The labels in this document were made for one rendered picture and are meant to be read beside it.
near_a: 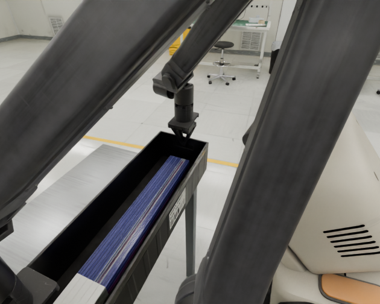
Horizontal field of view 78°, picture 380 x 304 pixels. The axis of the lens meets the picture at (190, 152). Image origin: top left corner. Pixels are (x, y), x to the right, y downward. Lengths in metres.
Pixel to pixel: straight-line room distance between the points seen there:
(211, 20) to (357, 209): 0.36
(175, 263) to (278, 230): 1.40
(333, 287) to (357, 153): 0.17
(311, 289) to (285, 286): 0.03
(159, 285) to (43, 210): 0.86
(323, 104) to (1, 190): 0.25
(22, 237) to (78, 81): 0.70
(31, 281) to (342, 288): 0.41
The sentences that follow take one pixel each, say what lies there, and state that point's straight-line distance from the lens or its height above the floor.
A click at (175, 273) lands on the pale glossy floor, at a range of 1.55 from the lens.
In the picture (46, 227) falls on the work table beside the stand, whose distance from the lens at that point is 0.84.
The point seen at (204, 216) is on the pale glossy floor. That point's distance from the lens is 1.77.
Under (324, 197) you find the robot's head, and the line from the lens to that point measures 0.28.
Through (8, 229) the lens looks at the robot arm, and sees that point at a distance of 0.35.
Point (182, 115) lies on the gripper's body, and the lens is 0.69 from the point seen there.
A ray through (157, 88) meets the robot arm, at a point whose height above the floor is 1.13.
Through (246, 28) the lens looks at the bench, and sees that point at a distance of 4.27.
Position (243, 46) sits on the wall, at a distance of 5.92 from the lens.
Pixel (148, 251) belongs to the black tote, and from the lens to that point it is 0.53.
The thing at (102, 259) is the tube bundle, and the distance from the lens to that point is 0.58.
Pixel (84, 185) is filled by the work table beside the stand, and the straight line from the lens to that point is 0.92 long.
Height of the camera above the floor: 1.39
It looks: 36 degrees down
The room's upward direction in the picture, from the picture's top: straight up
